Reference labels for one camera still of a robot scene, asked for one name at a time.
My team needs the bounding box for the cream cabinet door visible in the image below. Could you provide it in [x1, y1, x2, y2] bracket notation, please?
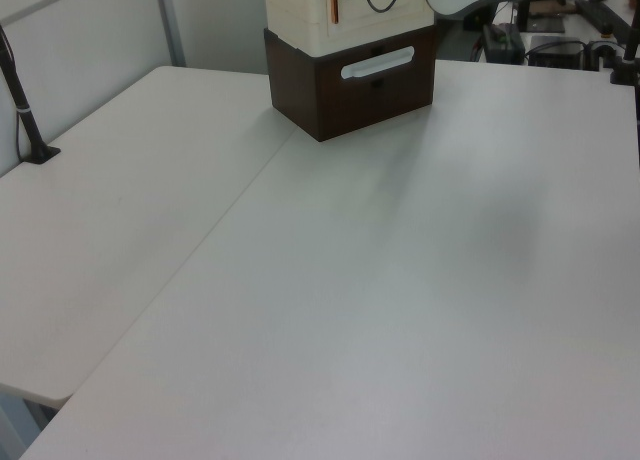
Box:
[324, 0, 432, 40]

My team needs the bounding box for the black camera stand pole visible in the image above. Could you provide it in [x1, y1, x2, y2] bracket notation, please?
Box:
[0, 23, 62, 166]

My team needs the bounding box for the grey partition frame post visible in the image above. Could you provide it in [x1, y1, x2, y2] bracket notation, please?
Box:
[153, 0, 187, 67]

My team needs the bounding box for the black electronics box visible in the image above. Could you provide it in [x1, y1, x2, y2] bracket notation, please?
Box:
[524, 38, 586, 70]

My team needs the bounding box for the black clamp camera stand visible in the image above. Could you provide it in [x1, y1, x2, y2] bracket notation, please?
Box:
[607, 14, 640, 87]

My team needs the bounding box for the dark brown drawer box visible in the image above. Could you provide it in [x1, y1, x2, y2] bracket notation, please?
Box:
[263, 26, 437, 143]

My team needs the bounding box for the white drawer handle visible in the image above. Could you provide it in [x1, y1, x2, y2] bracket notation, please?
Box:
[339, 45, 415, 81]

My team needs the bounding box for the cream plastic cabinet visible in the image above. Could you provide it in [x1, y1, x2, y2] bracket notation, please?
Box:
[263, 0, 436, 60]

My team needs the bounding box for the black keyboard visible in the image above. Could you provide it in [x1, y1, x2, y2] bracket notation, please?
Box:
[574, 0, 634, 37]

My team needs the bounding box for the black control box green light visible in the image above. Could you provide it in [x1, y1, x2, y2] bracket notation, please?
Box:
[481, 23, 526, 66]

